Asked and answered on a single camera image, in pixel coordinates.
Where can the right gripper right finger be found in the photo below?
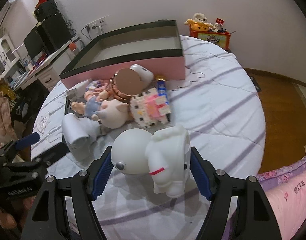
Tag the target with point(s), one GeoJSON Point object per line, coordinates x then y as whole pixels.
{"type": "Point", "coordinates": [203, 174]}

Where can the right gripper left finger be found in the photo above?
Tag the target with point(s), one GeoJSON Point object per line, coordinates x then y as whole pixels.
{"type": "Point", "coordinates": [99, 173]}

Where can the white astronaut figurine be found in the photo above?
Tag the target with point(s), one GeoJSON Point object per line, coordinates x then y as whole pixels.
{"type": "Point", "coordinates": [164, 155]}

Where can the white curved device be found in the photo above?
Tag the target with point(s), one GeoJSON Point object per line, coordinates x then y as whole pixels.
{"type": "Point", "coordinates": [79, 134]}

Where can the pink pig doll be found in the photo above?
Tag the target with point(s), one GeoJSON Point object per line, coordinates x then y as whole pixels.
{"type": "Point", "coordinates": [111, 114]}

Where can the white pink block toy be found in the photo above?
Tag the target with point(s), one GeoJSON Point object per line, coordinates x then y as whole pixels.
{"type": "Point", "coordinates": [150, 108]}

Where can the copper round tin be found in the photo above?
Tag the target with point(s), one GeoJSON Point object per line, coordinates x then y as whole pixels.
{"type": "Point", "coordinates": [126, 83]}

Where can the blue gold rectangular box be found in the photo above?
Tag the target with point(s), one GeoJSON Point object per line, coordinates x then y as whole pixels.
{"type": "Point", "coordinates": [161, 87]}

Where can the white earbuds case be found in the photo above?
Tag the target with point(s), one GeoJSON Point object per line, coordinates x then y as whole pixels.
{"type": "Point", "coordinates": [145, 75]}

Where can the pink jacket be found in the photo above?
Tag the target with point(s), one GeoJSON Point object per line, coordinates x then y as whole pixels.
{"type": "Point", "coordinates": [6, 128]}

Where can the striped white tablecloth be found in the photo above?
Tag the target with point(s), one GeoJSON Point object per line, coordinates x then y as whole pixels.
{"type": "Point", "coordinates": [218, 105]}

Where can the pink floral bedding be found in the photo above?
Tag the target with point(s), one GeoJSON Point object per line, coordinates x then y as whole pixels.
{"type": "Point", "coordinates": [285, 189]}

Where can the white desk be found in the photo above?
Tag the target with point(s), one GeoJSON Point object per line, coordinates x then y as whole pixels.
{"type": "Point", "coordinates": [48, 72]}

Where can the white glass cabinet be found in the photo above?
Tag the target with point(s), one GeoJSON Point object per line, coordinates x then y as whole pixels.
{"type": "Point", "coordinates": [8, 55]}

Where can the clear bottle orange cap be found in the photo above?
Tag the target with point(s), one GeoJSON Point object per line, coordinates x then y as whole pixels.
{"type": "Point", "coordinates": [72, 47]}

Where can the pink black storage tray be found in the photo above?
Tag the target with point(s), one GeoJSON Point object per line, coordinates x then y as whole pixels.
{"type": "Point", "coordinates": [155, 46]}

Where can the red toy box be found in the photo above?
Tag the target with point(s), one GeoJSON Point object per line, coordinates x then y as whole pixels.
{"type": "Point", "coordinates": [220, 39]}

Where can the black monitor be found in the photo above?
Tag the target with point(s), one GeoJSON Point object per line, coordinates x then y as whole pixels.
{"type": "Point", "coordinates": [34, 44]}

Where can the black computer tower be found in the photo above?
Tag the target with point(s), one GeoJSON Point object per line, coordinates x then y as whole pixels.
{"type": "Point", "coordinates": [53, 32]}

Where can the yellow plush toy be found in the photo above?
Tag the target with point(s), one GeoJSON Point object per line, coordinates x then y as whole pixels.
{"type": "Point", "coordinates": [200, 23]}

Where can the black speaker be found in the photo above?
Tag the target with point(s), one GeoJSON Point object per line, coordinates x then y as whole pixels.
{"type": "Point", "coordinates": [45, 10]}

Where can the wall power socket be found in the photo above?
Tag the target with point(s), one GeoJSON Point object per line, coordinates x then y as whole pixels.
{"type": "Point", "coordinates": [97, 24]}

